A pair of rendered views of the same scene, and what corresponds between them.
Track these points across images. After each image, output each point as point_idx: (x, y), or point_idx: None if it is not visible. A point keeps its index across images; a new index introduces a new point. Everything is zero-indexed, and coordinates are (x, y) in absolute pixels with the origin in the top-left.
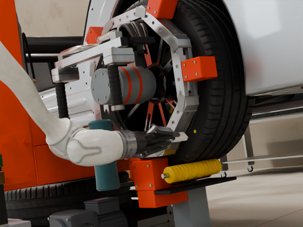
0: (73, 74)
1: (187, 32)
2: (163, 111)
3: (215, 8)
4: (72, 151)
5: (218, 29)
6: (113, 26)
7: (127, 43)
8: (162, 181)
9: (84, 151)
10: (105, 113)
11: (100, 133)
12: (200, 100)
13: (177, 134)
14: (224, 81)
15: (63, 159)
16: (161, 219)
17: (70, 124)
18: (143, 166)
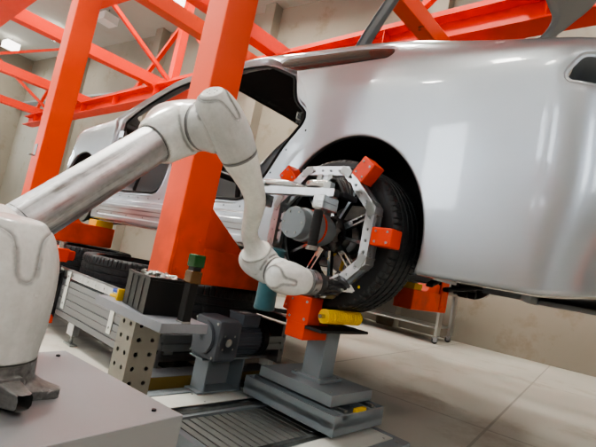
0: (268, 201)
1: (380, 203)
2: (331, 259)
3: (403, 191)
4: (271, 276)
5: (404, 209)
6: (314, 173)
7: (338, 195)
8: (314, 318)
9: (283, 280)
10: (276, 241)
11: (299, 268)
12: (373, 263)
13: (348, 286)
14: (398, 254)
15: (223, 267)
16: (275, 340)
17: (270, 249)
18: (301, 300)
